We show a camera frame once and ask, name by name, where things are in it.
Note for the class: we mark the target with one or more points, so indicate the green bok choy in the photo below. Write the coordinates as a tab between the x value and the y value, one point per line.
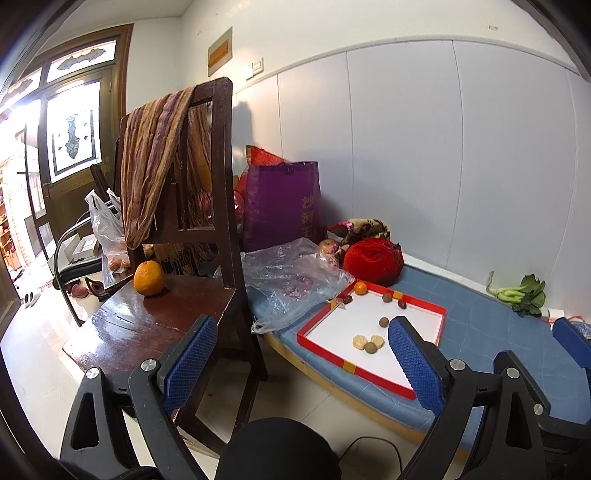
527	299

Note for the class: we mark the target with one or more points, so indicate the pale ginger piece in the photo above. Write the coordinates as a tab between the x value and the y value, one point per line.
378	340
359	342

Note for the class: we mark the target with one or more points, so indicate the clear plastic bag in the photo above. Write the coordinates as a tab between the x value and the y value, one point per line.
286	281

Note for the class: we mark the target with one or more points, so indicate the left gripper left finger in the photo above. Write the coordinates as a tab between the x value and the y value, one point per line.
96	444

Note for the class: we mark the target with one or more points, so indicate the small orange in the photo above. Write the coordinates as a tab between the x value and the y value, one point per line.
360	288

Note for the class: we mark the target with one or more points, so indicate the orange on chair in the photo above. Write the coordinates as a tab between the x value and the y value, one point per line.
149	278

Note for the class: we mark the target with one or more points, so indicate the white plastic bag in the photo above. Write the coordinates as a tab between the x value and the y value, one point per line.
107	228

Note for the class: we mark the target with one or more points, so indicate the red drawstring pouch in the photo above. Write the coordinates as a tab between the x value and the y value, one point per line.
376	260

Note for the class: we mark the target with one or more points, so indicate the blue quilted mat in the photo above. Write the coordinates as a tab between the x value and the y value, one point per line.
476	328

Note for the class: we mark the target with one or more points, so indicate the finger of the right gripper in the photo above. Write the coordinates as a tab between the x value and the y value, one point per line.
574	337

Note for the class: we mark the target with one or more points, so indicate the striped brown scarf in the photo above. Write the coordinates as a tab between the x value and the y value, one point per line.
166	134

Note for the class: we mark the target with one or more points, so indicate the red patterned bag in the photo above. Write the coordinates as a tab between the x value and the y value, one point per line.
257	161

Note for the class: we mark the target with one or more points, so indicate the wall plaque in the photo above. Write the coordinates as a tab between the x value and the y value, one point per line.
220	52

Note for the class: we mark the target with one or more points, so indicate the purple gift bag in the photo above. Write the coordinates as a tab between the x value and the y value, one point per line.
286	204

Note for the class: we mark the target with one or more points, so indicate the wall switch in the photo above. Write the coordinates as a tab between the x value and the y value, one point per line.
256	68

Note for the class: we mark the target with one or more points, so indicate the wooden window door frame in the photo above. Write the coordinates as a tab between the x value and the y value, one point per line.
58	128

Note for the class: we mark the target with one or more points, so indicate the floral brown cloth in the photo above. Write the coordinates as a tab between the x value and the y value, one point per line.
355	230

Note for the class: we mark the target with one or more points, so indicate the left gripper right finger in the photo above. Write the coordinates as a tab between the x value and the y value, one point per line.
508	443

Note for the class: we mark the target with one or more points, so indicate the white red paper packet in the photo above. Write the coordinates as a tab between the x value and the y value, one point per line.
557	314

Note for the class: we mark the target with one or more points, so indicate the red white shallow box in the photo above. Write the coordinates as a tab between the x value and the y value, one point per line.
329	334

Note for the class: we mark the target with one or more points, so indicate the dark wooden chair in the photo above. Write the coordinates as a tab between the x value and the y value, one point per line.
203	274

